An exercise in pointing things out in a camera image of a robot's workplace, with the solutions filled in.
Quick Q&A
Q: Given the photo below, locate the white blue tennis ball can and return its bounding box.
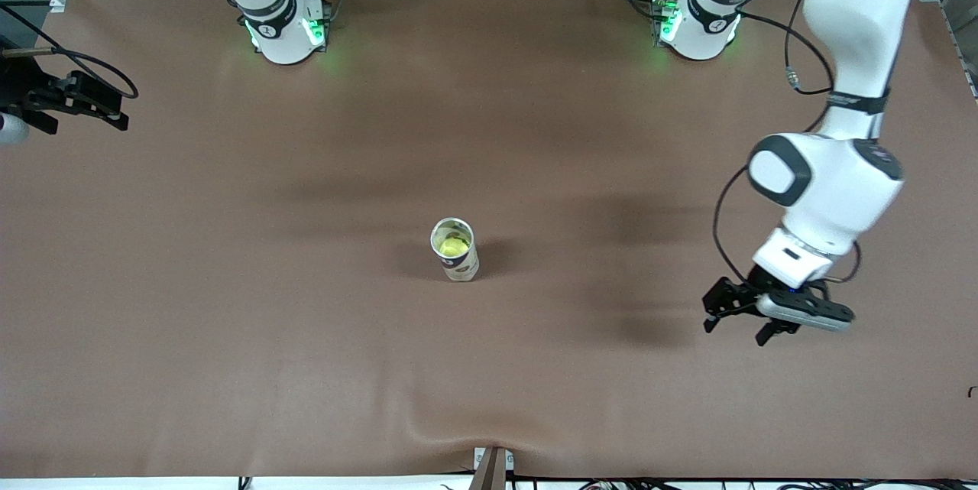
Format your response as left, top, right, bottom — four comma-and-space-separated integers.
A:
430, 216, 481, 283

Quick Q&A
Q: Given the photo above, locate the brown table mat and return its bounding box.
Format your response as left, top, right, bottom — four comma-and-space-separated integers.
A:
0, 0, 978, 479

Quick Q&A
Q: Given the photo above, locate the metal table clamp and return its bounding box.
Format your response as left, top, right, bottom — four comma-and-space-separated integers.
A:
472, 446, 514, 490

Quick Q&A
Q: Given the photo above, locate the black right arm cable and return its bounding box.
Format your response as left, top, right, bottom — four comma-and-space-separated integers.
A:
0, 5, 140, 101

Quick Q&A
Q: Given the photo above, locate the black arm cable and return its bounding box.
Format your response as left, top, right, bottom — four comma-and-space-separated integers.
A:
711, 0, 864, 307
0, 5, 140, 101

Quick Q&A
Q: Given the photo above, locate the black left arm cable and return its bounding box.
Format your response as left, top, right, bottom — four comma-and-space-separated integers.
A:
711, 0, 864, 307

